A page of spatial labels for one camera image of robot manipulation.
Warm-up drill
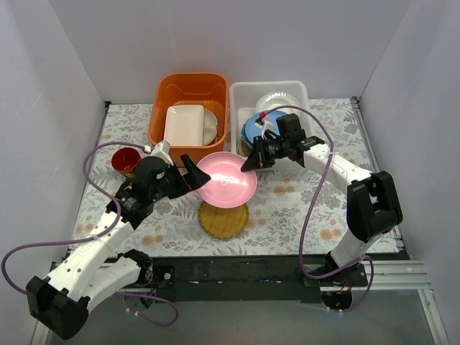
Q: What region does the white round plate in bin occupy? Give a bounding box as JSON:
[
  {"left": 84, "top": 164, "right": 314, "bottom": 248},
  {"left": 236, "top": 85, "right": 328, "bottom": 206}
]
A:
[{"left": 201, "top": 105, "right": 219, "bottom": 146}]

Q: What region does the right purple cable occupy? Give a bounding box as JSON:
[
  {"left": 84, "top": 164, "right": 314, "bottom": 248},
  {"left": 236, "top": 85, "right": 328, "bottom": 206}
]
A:
[{"left": 258, "top": 106, "right": 374, "bottom": 313}]

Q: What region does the teal scalloped plate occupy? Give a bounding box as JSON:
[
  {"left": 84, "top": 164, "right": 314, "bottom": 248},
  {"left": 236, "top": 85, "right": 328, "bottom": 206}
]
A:
[{"left": 241, "top": 124, "right": 252, "bottom": 151}]

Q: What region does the yellow woven plate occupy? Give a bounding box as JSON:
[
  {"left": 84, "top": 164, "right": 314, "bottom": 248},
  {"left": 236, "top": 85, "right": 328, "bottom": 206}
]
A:
[{"left": 198, "top": 201, "right": 249, "bottom": 239}]

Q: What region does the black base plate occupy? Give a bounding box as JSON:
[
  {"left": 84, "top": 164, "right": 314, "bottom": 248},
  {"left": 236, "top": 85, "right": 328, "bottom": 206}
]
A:
[{"left": 111, "top": 254, "right": 367, "bottom": 303}]

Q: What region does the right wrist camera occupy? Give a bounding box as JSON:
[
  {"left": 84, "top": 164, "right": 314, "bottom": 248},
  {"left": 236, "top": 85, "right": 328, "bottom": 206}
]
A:
[{"left": 254, "top": 111, "right": 274, "bottom": 139}]

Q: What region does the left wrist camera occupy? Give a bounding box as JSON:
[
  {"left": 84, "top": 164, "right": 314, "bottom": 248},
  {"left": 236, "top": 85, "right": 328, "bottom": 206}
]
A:
[{"left": 150, "top": 140, "right": 173, "bottom": 165}]

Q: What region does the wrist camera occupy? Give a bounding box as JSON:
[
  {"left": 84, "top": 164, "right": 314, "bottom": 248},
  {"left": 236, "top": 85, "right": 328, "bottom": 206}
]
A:
[
  {"left": 254, "top": 111, "right": 274, "bottom": 139},
  {"left": 150, "top": 140, "right": 173, "bottom": 165}
]

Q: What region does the blue round plate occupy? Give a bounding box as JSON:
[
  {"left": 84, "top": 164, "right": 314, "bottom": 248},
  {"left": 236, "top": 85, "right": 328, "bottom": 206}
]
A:
[{"left": 245, "top": 111, "right": 286, "bottom": 144}]

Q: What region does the white plate with blue rim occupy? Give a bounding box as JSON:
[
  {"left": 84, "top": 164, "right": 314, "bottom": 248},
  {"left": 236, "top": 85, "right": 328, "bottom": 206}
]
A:
[{"left": 255, "top": 91, "right": 300, "bottom": 114}]

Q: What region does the red and black mug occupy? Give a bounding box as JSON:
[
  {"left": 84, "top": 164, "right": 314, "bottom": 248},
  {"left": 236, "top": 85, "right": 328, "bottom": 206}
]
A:
[{"left": 111, "top": 147, "right": 142, "bottom": 178}]

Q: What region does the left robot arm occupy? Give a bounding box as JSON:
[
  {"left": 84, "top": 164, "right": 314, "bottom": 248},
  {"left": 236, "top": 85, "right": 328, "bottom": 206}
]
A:
[{"left": 26, "top": 155, "right": 211, "bottom": 340}]

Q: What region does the purple cable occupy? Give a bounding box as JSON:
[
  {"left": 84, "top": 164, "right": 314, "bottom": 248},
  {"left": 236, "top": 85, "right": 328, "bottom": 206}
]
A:
[
  {"left": 1, "top": 142, "right": 179, "bottom": 326},
  {"left": 258, "top": 106, "right": 374, "bottom": 313}
]

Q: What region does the pink round plate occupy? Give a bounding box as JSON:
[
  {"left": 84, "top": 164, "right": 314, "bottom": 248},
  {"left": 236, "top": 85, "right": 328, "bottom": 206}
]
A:
[{"left": 197, "top": 152, "right": 258, "bottom": 208}]

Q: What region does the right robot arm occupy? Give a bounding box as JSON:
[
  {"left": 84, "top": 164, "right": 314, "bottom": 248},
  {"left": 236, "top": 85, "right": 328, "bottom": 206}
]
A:
[{"left": 241, "top": 114, "right": 403, "bottom": 286}]

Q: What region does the cream rectangular plate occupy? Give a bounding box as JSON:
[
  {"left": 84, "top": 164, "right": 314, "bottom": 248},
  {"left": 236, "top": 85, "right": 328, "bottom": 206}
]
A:
[{"left": 163, "top": 104, "right": 204, "bottom": 147}]

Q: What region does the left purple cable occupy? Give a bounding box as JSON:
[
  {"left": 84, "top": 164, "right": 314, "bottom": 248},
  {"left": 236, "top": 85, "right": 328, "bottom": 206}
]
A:
[{"left": 1, "top": 142, "right": 179, "bottom": 326}]

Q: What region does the white translucent plastic bin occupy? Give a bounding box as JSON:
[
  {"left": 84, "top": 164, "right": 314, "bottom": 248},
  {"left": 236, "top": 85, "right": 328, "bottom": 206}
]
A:
[{"left": 229, "top": 80, "right": 316, "bottom": 171}]

